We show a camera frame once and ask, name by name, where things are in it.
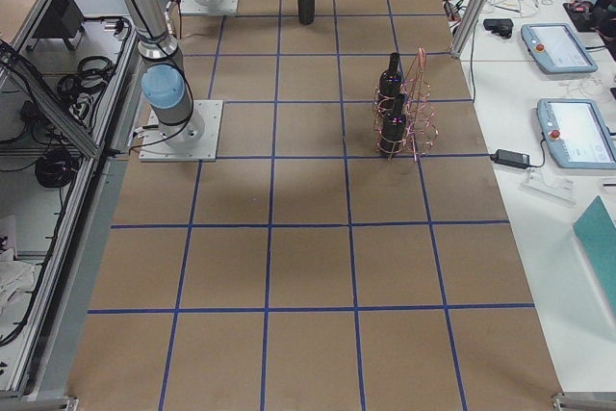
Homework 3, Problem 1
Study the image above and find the teach pendant tablet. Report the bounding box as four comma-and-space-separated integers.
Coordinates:
536, 98, 615, 170
521, 23, 598, 75

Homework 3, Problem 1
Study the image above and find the black power adapter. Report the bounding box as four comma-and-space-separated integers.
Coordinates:
490, 149, 530, 169

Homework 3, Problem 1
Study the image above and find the teal folder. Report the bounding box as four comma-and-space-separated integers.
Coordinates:
574, 196, 615, 293

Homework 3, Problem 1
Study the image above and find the white cloth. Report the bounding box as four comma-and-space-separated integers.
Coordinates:
0, 213, 38, 316

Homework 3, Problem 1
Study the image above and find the copper wire bottle basket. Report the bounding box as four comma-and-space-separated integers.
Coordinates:
372, 47, 439, 160

